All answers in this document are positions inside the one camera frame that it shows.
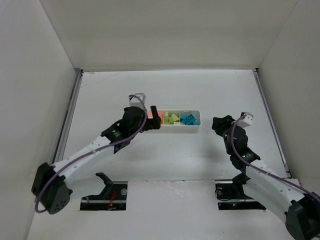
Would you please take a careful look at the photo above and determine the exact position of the orange round lego piece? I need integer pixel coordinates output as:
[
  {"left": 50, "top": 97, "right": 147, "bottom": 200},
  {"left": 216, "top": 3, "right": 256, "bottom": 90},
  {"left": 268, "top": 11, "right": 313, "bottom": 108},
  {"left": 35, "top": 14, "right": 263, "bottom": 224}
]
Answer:
[{"left": 147, "top": 110, "right": 164, "bottom": 125}]

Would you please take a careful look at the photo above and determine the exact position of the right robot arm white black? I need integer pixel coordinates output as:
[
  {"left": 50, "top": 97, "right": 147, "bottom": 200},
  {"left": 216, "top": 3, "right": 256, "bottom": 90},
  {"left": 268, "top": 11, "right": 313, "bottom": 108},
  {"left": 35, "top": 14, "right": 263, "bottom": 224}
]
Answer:
[{"left": 211, "top": 112, "right": 320, "bottom": 240}]

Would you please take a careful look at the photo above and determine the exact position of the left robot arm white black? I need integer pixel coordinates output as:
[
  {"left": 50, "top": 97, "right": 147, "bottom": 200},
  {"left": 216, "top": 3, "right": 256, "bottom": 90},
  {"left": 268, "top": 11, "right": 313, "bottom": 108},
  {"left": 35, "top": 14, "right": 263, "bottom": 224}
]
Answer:
[{"left": 31, "top": 105, "right": 161, "bottom": 215}]

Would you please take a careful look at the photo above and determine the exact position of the white three-compartment tray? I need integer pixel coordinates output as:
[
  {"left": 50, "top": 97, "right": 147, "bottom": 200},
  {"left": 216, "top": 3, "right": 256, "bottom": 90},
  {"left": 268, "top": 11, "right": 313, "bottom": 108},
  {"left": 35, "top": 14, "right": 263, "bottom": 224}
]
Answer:
[{"left": 156, "top": 109, "right": 201, "bottom": 133}]

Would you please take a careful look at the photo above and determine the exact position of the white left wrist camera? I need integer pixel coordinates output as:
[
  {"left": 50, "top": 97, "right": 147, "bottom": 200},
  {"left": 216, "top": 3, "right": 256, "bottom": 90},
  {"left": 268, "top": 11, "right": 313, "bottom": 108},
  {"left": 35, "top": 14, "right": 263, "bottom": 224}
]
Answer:
[{"left": 128, "top": 93, "right": 146, "bottom": 110}]

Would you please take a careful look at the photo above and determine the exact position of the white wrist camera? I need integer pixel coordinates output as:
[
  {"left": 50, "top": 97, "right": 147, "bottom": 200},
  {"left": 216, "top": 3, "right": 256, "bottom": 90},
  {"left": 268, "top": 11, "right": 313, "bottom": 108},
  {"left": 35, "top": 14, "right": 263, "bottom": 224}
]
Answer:
[
  {"left": 237, "top": 112, "right": 254, "bottom": 128},
  {"left": 128, "top": 93, "right": 146, "bottom": 110}
]

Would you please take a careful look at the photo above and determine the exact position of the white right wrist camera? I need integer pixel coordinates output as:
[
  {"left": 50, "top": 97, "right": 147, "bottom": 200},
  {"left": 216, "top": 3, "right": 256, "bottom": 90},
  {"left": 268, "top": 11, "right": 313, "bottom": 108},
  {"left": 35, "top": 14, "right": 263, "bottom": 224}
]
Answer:
[{"left": 237, "top": 112, "right": 254, "bottom": 128}]

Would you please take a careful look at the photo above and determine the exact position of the right aluminium table rail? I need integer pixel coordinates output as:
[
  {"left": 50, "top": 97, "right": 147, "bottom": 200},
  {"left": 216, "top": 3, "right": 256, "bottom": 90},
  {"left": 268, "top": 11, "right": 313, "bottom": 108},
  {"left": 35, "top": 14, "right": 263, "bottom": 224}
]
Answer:
[{"left": 252, "top": 68, "right": 292, "bottom": 178}]

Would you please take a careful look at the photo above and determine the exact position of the aluminium table rail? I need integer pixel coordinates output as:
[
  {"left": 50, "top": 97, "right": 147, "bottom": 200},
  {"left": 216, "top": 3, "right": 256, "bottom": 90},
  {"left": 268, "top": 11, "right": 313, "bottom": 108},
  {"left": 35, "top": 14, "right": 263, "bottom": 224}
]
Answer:
[
  {"left": 51, "top": 68, "right": 84, "bottom": 164},
  {"left": 252, "top": 68, "right": 292, "bottom": 178}
]

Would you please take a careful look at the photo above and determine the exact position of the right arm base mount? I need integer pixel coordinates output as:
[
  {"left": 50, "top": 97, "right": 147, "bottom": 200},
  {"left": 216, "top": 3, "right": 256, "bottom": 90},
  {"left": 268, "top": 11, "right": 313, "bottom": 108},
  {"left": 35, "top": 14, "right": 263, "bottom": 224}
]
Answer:
[{"left": 214, "top": 173, "right": 266, "bottom": 211}]

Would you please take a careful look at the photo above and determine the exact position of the left aluminium table rail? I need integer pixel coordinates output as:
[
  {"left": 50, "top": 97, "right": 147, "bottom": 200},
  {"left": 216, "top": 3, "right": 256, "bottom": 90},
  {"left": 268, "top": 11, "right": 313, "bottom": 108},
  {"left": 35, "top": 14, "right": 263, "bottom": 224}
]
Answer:
[{"left": 51, "top": 68, "right": 84, "bottom": 164}]

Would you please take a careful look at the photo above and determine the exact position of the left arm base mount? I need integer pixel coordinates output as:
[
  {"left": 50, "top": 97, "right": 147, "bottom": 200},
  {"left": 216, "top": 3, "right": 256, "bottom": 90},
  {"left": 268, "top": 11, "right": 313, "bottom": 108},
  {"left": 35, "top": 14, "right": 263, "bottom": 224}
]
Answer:
[{"left": 79, "top": 172, "right": 128, "bottom": 211}]

